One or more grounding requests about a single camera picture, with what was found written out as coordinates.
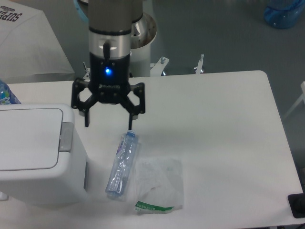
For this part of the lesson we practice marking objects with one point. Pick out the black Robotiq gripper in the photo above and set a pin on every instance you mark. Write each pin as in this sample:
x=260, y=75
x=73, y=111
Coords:
x=109, y=84

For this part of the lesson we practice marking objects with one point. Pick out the white push-lid trash can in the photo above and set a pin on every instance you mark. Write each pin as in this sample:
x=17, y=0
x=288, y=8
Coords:
x=42, y=158

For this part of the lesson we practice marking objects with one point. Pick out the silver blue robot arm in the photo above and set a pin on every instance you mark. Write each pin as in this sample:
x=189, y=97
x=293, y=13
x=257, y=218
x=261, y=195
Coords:
x=116, y=29

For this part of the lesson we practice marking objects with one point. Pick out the empty clear plastic bottle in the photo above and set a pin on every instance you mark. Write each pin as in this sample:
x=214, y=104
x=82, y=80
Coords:
x=122, y=165

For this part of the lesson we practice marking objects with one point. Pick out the white cloth printed box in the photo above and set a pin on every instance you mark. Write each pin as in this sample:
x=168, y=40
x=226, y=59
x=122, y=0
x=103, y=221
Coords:
x=29, y=48

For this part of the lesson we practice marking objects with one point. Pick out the blue labelled drink bottle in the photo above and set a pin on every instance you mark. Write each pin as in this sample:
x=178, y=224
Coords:
x=6, y=95

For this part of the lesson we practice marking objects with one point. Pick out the clear plastic bag green strip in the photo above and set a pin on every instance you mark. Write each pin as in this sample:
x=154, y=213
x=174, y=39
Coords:
x=159, y=185

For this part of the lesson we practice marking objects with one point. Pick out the blue water jug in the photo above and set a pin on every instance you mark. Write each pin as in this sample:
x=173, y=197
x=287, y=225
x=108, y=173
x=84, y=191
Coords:
x=283, y=14

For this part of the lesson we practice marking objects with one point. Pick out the black device table edge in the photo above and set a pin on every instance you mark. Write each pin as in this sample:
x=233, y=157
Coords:
x=297, y=205

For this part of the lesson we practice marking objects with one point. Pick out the white table clamp bracket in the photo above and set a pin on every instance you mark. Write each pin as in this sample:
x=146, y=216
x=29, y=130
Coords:
x=198, y=69

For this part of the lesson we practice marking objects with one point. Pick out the white frame right edge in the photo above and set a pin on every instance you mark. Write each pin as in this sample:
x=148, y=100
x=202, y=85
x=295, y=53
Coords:
x=300, y=99

